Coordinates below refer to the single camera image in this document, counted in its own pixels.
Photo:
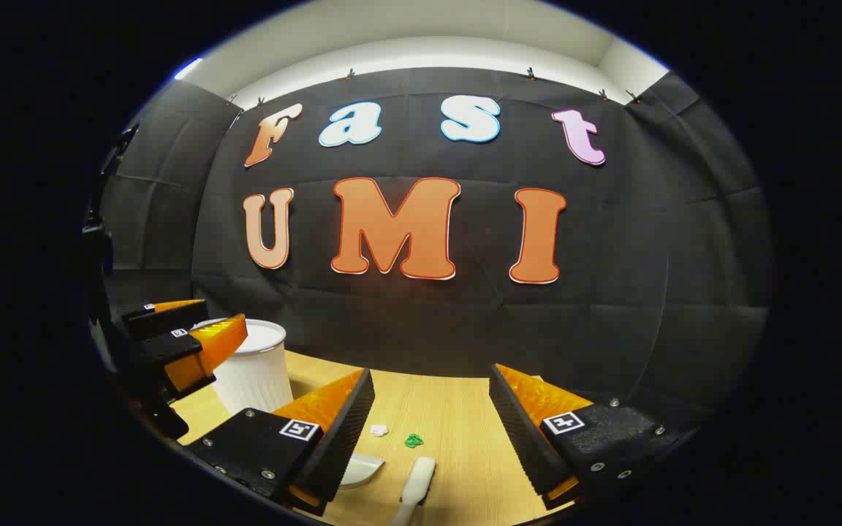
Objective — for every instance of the white dustpan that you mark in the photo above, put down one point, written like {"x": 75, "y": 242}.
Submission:
{"x": 362, "y": 471}

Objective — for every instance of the wooden desktop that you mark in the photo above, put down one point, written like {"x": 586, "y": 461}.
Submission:
{"x": 450, "y": 416}

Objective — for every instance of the ceiling light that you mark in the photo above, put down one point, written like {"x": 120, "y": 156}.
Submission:
{"x": 187, "y": 68}

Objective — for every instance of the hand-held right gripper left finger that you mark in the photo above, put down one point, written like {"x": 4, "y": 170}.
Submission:
{"x": 344, "y": 431}

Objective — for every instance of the white ribbed garbage bin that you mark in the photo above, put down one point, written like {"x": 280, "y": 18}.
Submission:
{"x": 253, "y": 380}

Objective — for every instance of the white paper trash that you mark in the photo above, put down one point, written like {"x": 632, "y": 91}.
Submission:
{"x": 379, "y": 430}

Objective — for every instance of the green paper trash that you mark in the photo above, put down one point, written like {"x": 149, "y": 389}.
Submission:
{"x": 413, "y": 440}

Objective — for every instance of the small white broom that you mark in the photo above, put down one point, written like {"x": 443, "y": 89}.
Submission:
{"x": 419, "y": 478}

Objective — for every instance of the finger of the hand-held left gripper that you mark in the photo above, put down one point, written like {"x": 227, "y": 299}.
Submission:
{"x": 165, "y": 321}
{"x": 165, "y": 354}

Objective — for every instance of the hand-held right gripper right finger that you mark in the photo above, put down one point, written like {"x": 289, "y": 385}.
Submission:
{"x": 520, "y": 431}

